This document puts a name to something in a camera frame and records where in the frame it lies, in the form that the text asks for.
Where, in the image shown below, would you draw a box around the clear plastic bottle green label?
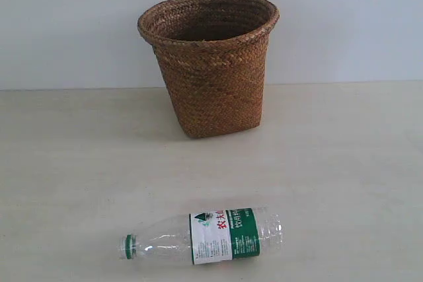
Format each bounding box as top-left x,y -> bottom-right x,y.
118,207 -> 284,265

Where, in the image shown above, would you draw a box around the brown woven wicker basket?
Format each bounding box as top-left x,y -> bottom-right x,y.
137,0 -> 280,139

